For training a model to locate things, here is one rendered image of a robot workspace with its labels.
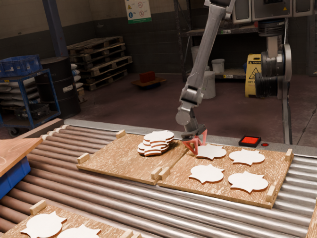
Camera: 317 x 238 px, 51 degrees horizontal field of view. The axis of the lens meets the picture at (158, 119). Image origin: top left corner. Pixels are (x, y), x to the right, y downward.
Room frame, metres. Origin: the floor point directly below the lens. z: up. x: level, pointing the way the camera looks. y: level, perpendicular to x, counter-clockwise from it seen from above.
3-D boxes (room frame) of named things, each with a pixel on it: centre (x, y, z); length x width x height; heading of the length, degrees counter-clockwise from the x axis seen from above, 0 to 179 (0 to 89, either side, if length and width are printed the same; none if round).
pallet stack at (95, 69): (7.08, 1.14, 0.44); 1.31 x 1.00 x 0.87; 144
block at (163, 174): (1.09, 0.01, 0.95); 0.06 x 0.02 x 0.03; 146
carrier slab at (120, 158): (1.32, 0.12, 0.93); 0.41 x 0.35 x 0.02; 55
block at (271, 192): (0.87, -0.31, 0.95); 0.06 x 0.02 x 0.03; 146
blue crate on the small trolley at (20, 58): (4.49, 1.76, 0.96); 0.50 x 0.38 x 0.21; 69
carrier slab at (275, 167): (1.09, -0.23, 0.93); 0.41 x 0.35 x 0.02; 56
